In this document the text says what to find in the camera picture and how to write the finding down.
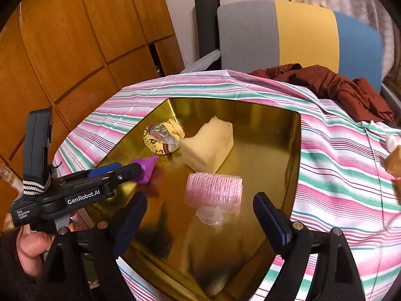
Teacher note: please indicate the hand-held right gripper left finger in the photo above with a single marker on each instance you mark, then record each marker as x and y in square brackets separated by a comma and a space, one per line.
[131, 222]

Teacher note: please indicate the tan small item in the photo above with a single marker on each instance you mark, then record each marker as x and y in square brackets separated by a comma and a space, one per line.
[394, 163]

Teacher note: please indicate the white crumpled plastic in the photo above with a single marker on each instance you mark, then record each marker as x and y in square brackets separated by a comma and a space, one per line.
[393, 141]

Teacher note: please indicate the yellow patterned cloth ball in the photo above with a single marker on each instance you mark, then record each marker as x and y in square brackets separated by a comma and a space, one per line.
[159, 134]

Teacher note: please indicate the pink hair roller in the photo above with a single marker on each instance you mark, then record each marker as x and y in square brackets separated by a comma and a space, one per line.
[213, 191]

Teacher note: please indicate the gold metal tray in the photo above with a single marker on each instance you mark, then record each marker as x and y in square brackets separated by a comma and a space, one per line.
[257, 150]

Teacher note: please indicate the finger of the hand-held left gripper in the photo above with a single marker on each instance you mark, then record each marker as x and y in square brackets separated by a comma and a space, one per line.
[125, 173]
[105, 169]

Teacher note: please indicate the person's left forearm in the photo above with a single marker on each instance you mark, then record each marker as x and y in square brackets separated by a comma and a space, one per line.
[12, 269]

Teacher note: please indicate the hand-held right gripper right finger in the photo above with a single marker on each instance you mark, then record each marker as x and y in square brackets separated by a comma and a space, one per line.
[270, 221]

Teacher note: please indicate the maroon cloth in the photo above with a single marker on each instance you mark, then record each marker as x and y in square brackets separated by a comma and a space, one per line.
[332, 84]

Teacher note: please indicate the purple wrapper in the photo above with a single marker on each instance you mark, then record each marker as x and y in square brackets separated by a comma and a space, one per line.
[145, 169]

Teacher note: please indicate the person's left hand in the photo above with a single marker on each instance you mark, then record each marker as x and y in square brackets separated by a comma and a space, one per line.
[33, 247]

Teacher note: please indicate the wooden wardrobe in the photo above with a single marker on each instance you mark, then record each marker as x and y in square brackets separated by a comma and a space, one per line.
[62, 53]

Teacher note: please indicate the grey yellow blue chair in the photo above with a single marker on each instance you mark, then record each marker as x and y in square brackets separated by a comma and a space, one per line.
[300, 34]

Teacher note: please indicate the yellow sponge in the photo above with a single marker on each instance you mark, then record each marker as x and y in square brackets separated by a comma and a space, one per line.
[208, 145]

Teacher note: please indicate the striped tablecloth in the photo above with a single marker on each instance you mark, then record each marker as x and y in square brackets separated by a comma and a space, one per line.
[332, 169]

